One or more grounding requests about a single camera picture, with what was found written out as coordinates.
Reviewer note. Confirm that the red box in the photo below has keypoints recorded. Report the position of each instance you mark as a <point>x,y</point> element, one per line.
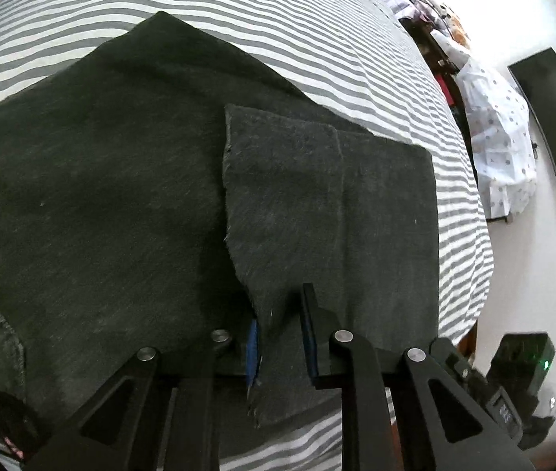
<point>447,91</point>

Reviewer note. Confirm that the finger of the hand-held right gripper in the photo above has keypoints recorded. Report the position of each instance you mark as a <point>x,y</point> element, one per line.
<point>454,358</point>

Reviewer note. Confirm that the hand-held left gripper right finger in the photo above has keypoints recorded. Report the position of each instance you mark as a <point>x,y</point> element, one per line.
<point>308,343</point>

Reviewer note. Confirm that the white dotted cloth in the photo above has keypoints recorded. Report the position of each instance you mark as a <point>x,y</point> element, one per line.
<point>501,147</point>

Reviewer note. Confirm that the dark wooden cabinet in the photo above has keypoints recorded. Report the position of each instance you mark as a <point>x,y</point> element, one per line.
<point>442,73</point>

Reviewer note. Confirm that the bed with striped sheet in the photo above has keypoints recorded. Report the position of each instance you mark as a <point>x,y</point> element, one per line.
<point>337,44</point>

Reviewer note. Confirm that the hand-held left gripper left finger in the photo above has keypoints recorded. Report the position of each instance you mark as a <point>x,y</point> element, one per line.
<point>253,353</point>

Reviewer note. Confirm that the dark grey denim pants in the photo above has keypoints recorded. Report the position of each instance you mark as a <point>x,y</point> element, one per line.
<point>170,216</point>

